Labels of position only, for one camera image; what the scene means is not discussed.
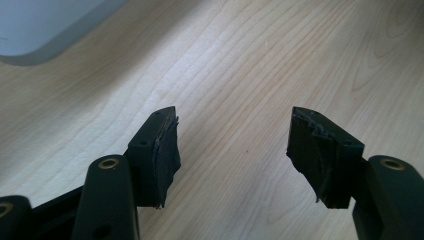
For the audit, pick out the white shoe rack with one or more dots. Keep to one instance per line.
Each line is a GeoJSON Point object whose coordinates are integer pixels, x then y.
{"type": "Point", "coordinates": [50, 26]}

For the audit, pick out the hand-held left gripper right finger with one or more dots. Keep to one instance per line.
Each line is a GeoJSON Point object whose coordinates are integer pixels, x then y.
{"type": "Point", "coordinates": [320, 156]}

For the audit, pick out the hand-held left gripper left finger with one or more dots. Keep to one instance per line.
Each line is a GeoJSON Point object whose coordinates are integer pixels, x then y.
{"type": "Point", "coordinates": [156, 156]}

